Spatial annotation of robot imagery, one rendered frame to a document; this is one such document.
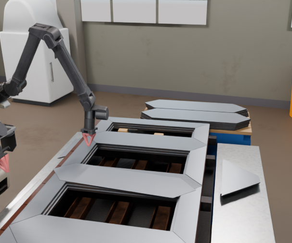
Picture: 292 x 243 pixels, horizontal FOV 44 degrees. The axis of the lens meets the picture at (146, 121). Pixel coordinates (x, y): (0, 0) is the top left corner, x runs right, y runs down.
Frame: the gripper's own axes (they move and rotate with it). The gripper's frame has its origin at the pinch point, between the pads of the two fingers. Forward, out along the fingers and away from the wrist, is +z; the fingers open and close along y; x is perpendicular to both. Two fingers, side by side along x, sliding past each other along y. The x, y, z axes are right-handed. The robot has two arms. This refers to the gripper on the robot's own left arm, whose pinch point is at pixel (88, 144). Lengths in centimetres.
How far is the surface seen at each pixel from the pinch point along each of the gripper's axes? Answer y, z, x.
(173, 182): -16, 10, -49
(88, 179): -20.3, 12.6, -7.9
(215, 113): 79, -14, -67
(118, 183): -21.6, 12.4, -23.2
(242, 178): 4, 10, -83
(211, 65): 353, -52, -59
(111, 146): 18.9, 4.3, -7.9
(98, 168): -9.3, 9.8, -9.2
